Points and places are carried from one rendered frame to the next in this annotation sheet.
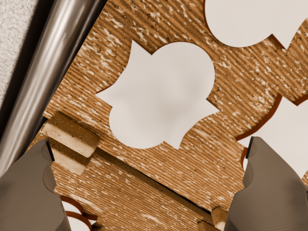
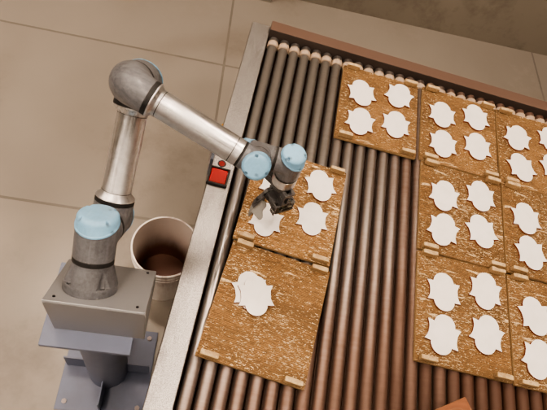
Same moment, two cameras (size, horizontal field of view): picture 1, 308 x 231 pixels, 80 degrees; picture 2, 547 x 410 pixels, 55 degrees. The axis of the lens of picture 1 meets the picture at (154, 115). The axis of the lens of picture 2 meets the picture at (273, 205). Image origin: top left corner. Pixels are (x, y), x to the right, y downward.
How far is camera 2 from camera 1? 1.74 m
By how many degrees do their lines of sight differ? 55
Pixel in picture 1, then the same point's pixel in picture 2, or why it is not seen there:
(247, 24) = not seen: hidden behind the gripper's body
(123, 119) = (258, 227)
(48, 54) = (229, 220)
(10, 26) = (216, 218)
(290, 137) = (309, 216)
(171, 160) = (281, 240)
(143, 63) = not seen: hidden behind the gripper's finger
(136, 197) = (277, 263)
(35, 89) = (227, 233)
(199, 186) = (297, 248)
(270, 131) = (302, 216)
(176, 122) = (273, 223)
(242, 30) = not seen: hidden behind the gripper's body
